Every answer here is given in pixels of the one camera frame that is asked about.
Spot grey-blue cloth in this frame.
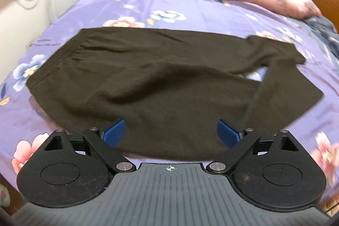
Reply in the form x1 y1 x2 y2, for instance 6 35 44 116
304 16 339 60

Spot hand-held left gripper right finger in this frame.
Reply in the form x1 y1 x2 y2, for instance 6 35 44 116
206 119 296 174

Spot dark brown pants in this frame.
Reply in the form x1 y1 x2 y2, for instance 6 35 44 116
26 27 325 162

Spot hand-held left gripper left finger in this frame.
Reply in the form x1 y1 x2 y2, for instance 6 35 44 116
44 119 136 175

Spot purple floral bed sheet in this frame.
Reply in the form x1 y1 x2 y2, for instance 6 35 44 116
0 0 339 213

